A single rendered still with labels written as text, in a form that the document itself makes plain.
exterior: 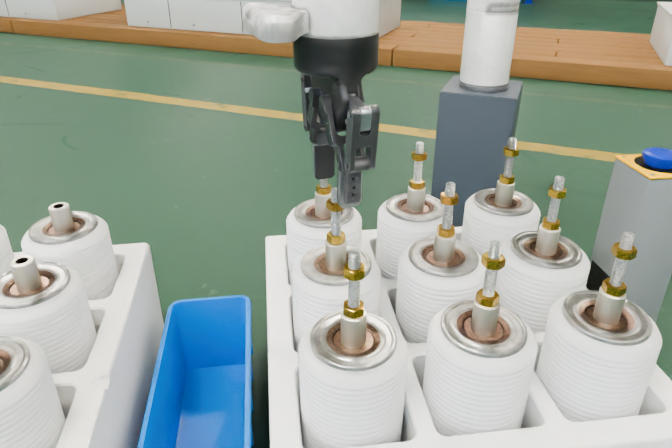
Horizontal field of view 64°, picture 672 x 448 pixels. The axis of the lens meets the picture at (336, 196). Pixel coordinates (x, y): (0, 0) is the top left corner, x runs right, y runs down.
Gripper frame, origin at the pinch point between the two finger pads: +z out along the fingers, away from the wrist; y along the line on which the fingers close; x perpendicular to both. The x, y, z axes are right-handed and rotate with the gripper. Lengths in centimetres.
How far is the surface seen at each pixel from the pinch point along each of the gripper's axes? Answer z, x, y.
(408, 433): 19.9, -1.5, -14.8
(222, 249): 35, 5, 49
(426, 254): 10.0, -10.0, -1.8
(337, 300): 11.1, 1.6, -4.5
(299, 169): 35, -21, 81
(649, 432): 17.2, -19.8, -24.3
